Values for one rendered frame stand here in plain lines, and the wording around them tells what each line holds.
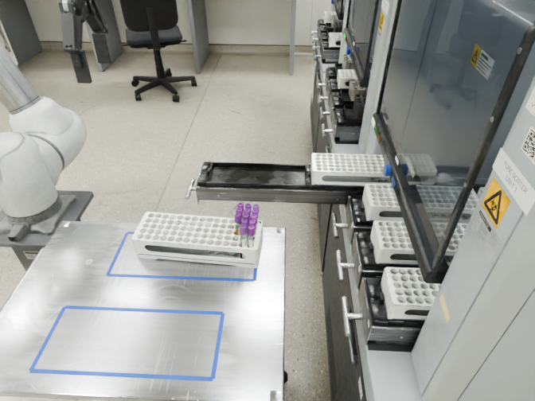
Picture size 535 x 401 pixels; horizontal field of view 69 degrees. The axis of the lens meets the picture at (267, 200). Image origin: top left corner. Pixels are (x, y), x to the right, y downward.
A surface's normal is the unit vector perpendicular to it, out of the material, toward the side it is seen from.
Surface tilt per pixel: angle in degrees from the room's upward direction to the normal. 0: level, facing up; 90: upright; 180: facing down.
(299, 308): 0
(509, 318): 90
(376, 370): 0
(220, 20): 90
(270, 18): 90
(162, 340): 0
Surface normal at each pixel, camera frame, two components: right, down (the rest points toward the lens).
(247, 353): 0.00, -0.77
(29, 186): 0.77, 0.38
